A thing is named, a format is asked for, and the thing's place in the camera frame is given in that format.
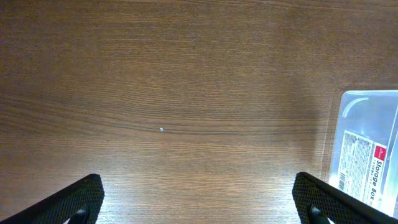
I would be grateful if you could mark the clear plastic storage box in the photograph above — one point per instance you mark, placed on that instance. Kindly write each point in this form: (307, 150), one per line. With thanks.
(364, 156)

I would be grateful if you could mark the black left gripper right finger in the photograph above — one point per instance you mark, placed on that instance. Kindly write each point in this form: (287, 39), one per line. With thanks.
(318, 202)

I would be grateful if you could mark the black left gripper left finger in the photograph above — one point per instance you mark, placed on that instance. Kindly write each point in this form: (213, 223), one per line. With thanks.
(80, 202)

